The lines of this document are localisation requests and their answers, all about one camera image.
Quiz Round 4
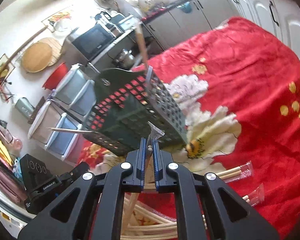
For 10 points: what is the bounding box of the dark green utensil basket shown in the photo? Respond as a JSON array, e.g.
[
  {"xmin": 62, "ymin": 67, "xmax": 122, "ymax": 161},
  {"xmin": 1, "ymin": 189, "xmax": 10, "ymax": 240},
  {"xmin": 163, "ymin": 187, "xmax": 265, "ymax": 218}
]
[{"xmin": 82, "ymin": 67, "xmax": 187, "ymax": 156}]

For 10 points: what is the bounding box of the bamboo chopstick pair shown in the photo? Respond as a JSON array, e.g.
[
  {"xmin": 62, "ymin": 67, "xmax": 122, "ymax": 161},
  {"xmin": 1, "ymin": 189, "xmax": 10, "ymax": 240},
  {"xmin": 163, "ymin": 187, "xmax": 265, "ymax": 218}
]
[{"xmin": 135, "ymin": 22, "xmax": 149, "ymax": 70}]

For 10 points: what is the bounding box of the bundle of bamboo chopsticks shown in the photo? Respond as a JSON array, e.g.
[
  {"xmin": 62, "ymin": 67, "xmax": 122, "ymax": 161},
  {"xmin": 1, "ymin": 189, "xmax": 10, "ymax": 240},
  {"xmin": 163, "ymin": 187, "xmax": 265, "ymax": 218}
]
[{"xmin": 120, "ymin": 193, "xmax": 178, "ymax": 239}]

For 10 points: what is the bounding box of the chopsticks pair on cloth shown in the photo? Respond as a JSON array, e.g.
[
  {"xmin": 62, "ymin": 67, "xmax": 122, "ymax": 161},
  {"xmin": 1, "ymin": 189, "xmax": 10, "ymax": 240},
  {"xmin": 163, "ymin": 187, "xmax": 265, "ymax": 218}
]
[
  {"xmin": 242, "ymin": 184, "xmax": 264, "ymax": 206},
  {"xmin": 216, "ymin": 161, "xmax": 254, "ymax": 183}
]

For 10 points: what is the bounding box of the plastic drawer tower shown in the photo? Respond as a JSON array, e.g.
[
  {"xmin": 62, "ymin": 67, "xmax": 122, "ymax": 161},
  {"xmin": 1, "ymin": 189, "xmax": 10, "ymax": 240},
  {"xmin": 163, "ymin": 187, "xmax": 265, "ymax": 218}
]
[
  {"xmin": 46, "ymin": 64, "xmax": 96, "ymax": 165},
  {"xmin": 28, "ymin": 101, "xmax": 62, "ymax": 144}
]

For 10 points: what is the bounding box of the red plastic basin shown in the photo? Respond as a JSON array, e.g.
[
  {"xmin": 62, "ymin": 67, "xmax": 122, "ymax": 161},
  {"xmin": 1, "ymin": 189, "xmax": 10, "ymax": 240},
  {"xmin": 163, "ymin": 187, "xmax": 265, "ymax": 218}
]
[{"xmin": 42, "ymin": 62, "xmax": 68, "ymax": 90}]

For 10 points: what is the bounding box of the red floral tablecloth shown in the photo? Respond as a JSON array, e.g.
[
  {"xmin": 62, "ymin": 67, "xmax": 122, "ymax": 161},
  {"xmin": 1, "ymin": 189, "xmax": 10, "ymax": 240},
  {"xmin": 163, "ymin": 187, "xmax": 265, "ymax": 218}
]
[{"xmin": 76, "ymin": 16, "xmax": 300, "ymax": 240}]

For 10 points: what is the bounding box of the round woven bamboo tray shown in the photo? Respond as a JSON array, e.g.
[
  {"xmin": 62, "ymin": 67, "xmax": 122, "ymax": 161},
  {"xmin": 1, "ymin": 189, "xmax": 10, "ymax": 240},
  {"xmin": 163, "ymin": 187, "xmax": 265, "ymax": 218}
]
[{"xmin": 21, "ymin": 37, "xmax": 62, "ymax": 73}]

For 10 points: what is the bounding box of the steel cooking pot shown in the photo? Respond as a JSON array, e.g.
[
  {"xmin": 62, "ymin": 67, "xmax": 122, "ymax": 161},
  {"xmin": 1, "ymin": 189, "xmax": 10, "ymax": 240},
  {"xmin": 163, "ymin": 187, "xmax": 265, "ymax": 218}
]
[{"xmin": 113, "ymin": 49, "xmax": 135, "ymax": 70}]

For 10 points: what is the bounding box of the black microwave oven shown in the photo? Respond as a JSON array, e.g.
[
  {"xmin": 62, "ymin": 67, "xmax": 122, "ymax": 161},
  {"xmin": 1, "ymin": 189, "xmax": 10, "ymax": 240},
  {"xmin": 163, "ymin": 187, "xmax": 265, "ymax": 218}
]
[{"xmin": 68, "ymin": 23, "xmax": 115, "ymax": 60}]

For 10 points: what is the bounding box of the black electric kettle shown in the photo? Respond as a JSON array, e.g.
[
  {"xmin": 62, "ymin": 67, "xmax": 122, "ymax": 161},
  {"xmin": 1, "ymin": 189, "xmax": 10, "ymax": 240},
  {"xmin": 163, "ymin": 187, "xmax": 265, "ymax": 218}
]
[{"xmin": 95, "ymin": 11, "xmax": 114, "ymax": 29}]

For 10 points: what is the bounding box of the teal hanging bin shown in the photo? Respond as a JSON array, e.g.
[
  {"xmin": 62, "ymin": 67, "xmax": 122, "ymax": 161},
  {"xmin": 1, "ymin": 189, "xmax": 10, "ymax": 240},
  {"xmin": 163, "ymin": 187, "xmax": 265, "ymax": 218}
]
[{"xmin": 177, "ymin": 2, "xmax": 192, "ymax": 14}]

